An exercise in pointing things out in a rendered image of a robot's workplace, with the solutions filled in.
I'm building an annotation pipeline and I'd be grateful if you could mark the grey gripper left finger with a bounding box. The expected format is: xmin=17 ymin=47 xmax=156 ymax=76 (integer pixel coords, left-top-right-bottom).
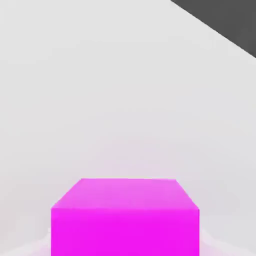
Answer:
xmin=23 ymin=227 xmax=52 ymax=256

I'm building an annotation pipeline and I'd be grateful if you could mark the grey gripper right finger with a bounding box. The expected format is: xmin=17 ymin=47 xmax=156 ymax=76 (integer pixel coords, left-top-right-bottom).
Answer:
xmin=199 ymin=229 xmax=231 ymax=256

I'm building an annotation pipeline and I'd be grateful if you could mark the small magenta cube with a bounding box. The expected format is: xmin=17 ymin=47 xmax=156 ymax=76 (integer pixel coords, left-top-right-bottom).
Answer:
xmin=50 ymin=178 xmax=200 ymax=256

